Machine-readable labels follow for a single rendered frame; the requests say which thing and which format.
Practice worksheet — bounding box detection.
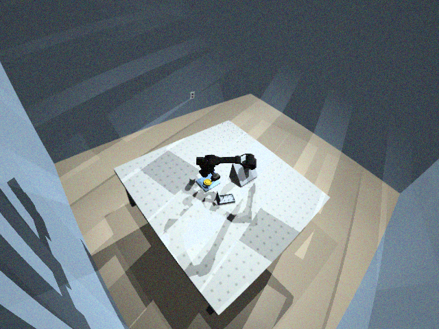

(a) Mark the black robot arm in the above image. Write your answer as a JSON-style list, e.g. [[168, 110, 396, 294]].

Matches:
[[196, 154, 257, 178]]

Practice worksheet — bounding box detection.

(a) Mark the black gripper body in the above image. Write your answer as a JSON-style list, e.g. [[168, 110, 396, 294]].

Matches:
[[199, 165, 220, 182]]

